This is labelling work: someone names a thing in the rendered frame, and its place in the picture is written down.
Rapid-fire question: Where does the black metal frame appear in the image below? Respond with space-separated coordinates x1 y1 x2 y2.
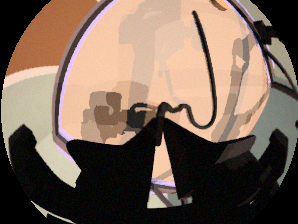
151 48 298 207

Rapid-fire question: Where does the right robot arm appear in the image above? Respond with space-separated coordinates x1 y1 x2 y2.
264 24 283 43

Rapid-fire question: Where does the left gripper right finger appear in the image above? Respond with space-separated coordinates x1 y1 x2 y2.
163 118 256 200

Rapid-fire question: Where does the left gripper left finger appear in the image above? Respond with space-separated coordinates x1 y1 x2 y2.
66 118 158 202

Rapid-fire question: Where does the black rope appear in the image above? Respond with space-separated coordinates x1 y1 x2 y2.
156 10 217 147

